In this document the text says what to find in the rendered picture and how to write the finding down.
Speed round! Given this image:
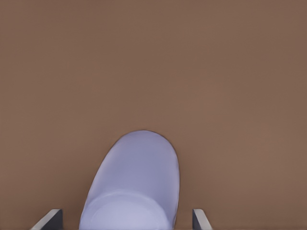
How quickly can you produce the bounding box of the lavender rounded cup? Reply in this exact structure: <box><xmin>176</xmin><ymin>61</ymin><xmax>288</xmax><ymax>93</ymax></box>
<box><xmin>78</xmin><ymin>130</ymin><xmax>180</xmax><ymax>230</ymax></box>

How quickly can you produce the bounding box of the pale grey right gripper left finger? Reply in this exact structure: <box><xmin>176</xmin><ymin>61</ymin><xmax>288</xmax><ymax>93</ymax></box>
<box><xmin>30</xmin><ymin>208</ymin><xmax>63</xmax><ymax>230</ymax></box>

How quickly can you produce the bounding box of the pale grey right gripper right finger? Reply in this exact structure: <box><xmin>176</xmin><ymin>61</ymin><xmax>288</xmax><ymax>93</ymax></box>
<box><xmin>192</xmin><ymin>208</ymin><xmax>213</xmax><ymax>230</ymax></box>

